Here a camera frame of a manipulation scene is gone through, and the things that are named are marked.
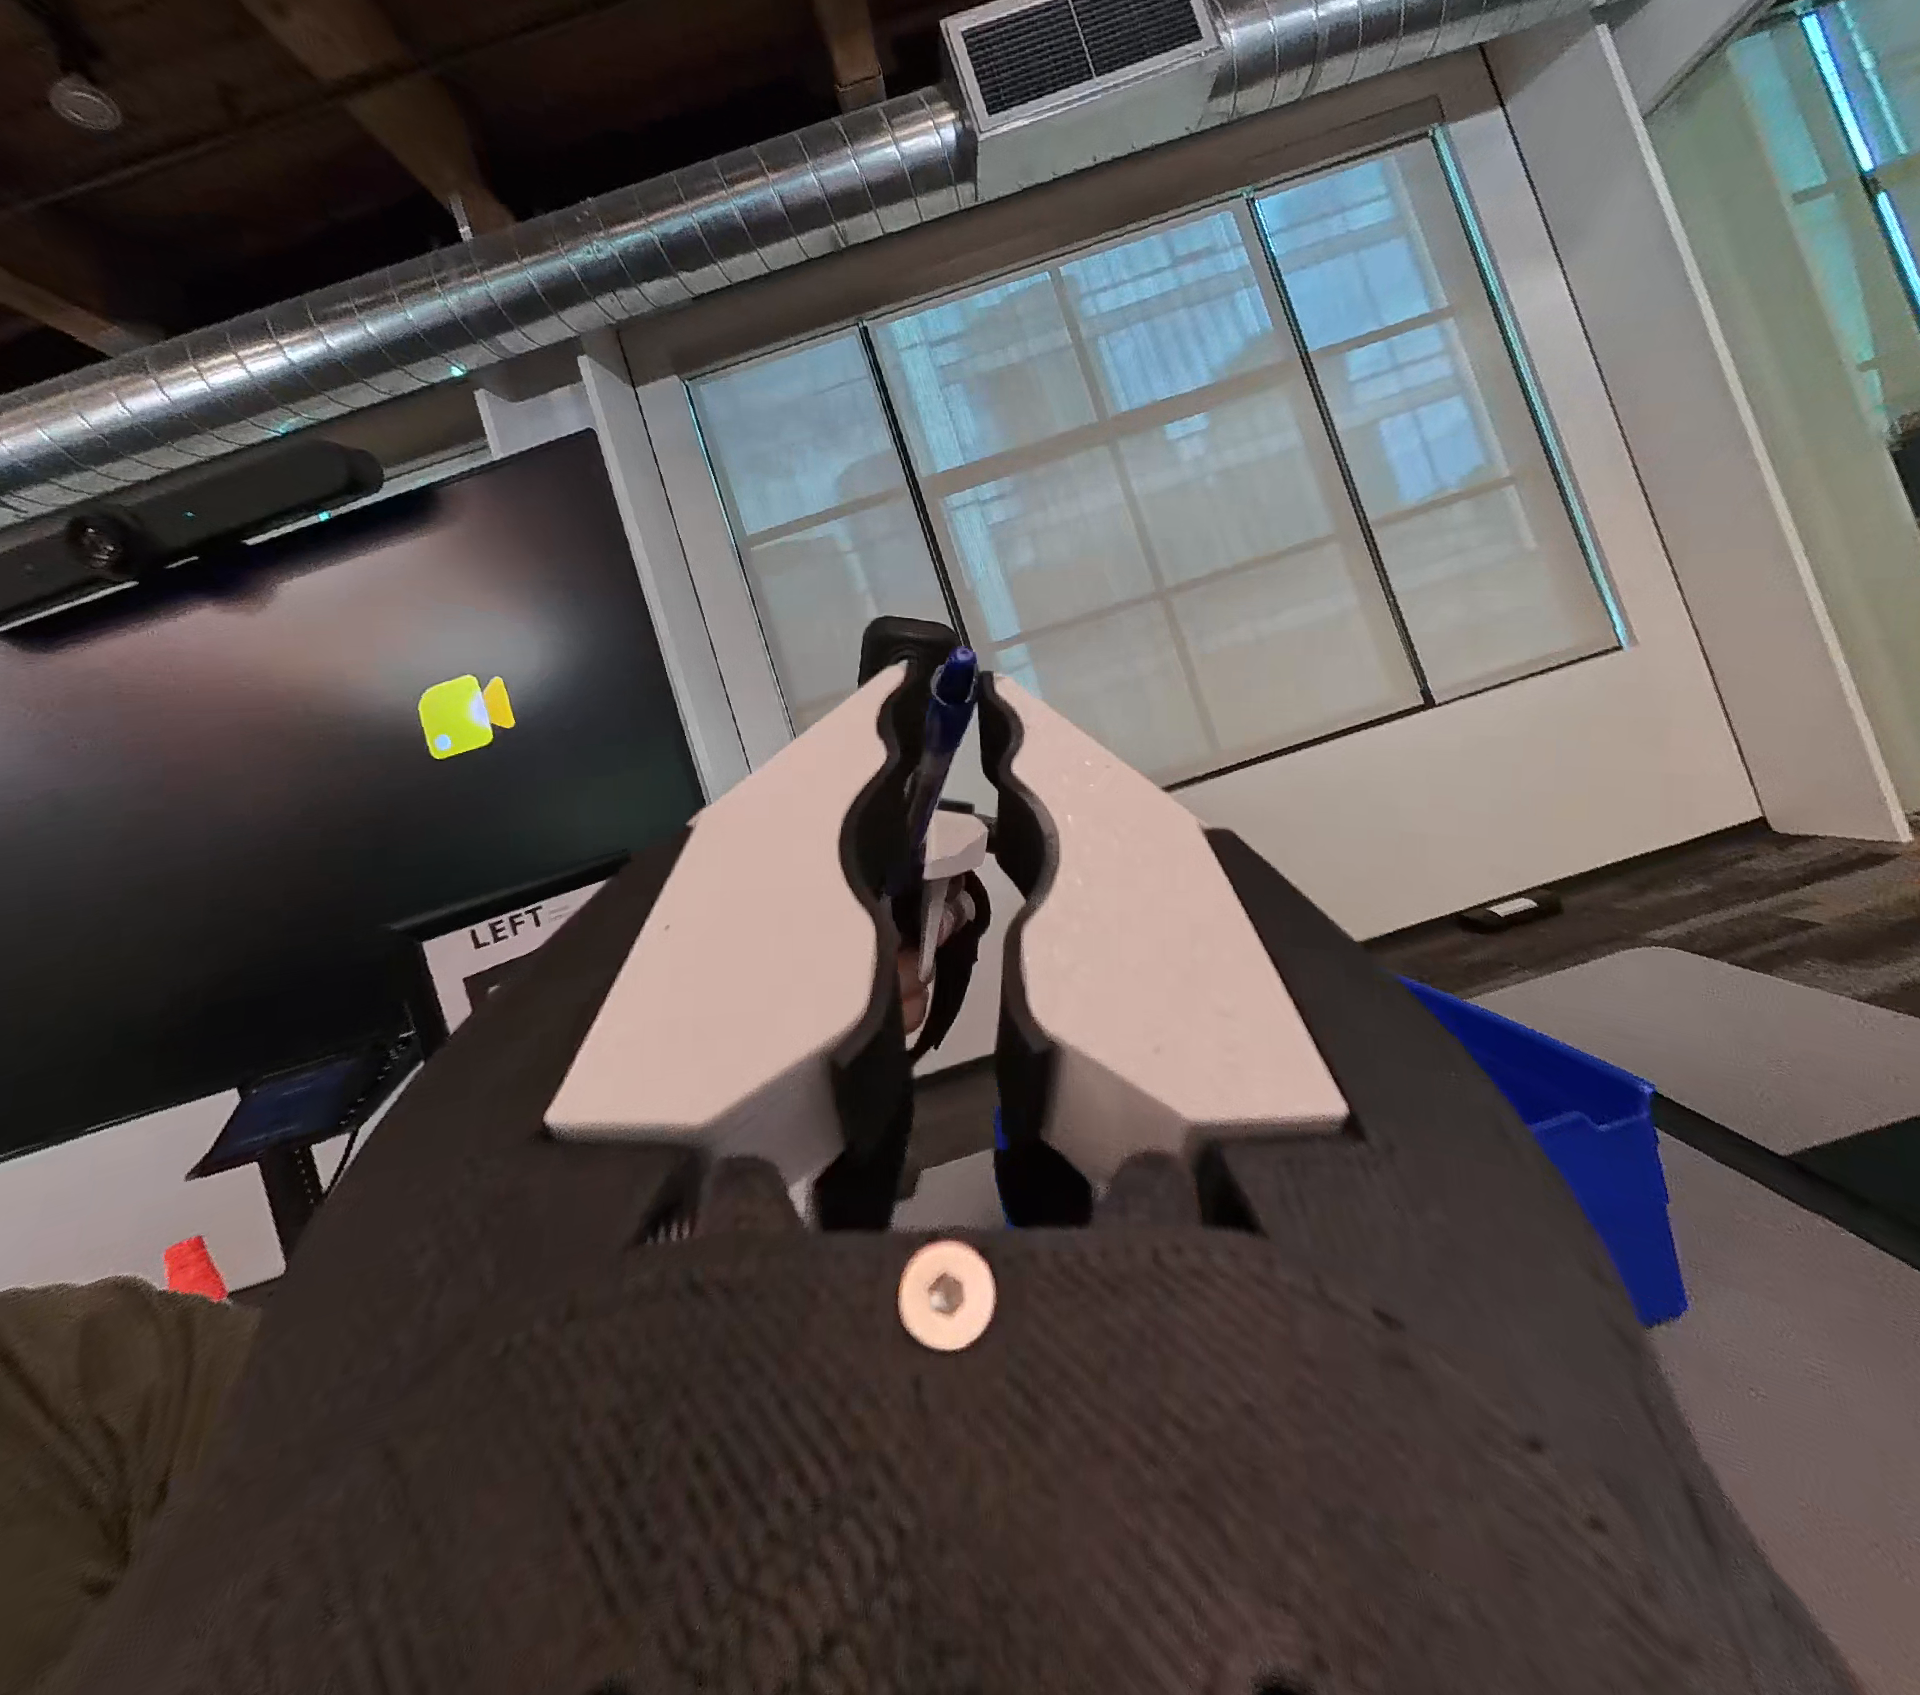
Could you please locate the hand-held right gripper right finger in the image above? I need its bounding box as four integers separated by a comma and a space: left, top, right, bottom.
974, 672, 1364, 1229

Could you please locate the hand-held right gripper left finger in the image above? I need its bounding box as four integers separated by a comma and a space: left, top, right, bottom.
542, 658, 919, 1231

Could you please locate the blue retractable pen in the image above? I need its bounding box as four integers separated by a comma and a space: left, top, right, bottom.
882, 648, 981, 906

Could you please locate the black framed marker sign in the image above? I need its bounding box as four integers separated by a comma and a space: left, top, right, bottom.
389, 878, 624, 1059

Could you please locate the large grid window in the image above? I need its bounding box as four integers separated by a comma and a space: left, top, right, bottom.
682, 128, 1632, 794

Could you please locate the black tablet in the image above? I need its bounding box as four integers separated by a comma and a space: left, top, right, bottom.
186, 1047, 409, 1181

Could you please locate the blue plastic storage bin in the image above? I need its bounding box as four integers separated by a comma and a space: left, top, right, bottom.
1394, 971, 1691, 1329

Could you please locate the black tablet floor stand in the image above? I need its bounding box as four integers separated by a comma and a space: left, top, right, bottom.
262, 1131, 353, 1295

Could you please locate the white vent grille box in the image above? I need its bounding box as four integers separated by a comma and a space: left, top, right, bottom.
939, 0, 1223, 200

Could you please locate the black video bar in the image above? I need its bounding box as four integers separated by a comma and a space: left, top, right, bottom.
0, 440, 388, 632

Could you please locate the olive green clothing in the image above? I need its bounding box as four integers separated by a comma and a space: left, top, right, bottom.
0, 1275, 269, 1695

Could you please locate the glass office partition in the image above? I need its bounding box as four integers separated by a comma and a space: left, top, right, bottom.
1723, 0, 1920, 558

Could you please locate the silver spiral air duct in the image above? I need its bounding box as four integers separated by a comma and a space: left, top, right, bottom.
0, 0, 1722, 528

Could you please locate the large black wall display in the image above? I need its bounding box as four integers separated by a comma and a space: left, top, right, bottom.
0, 428, 709, 1163

